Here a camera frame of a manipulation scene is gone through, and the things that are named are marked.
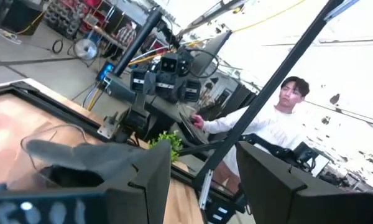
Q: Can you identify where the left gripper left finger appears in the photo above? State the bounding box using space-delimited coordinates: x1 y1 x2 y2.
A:
104 139 172 224

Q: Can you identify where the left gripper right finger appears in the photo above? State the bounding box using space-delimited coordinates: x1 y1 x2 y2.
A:
235 140 373 224

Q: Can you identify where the grey cloth hat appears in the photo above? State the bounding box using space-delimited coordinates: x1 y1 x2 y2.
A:
24 139 150 189

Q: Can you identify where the black desk device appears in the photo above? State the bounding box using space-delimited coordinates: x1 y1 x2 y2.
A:
239 133 330 175

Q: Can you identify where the green artificial plant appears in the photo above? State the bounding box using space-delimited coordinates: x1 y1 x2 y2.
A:
147 130 184 162

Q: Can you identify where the black box with white labels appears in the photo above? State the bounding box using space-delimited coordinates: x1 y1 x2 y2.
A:
204 198 239 224

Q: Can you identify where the silver mounting plate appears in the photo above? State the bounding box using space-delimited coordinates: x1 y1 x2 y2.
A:
97 116 119 139

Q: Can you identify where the person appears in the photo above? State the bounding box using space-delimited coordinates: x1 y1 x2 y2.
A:
114 21 138 48
191 76 311 194

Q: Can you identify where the black monitor screen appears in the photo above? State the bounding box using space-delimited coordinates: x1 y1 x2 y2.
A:
178 111 210 146

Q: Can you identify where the person's hand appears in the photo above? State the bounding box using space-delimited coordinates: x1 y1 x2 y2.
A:
192 114 205 130

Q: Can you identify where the clear plastic container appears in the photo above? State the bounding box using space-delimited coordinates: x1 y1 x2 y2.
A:
18 123 113 191

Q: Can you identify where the blue lit power box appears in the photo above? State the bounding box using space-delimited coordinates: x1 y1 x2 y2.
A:
96 61 116 82

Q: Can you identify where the black pole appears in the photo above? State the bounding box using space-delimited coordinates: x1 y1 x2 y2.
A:
113 9 163 78

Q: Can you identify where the white floor fan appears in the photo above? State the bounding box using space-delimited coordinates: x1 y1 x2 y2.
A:
73 37 99 61

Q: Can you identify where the grey flat panel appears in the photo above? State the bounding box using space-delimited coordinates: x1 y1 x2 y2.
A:
191 29 234 77

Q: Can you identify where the shelf rack with parts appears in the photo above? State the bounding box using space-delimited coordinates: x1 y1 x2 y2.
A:
45 0 144 41

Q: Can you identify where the black case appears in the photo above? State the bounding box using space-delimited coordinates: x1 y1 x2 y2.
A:
1 0 45 36

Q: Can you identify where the silver bracket strip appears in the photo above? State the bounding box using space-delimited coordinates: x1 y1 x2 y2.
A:
198 169 214 211

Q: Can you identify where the black aluminium table frame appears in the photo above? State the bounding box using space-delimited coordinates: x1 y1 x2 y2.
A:
0 0 360 218

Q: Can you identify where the black coiled cable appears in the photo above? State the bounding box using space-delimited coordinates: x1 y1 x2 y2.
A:
51 38 64 55

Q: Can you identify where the long yellow overhead cable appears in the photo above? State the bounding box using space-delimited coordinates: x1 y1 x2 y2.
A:
231 0 308 34

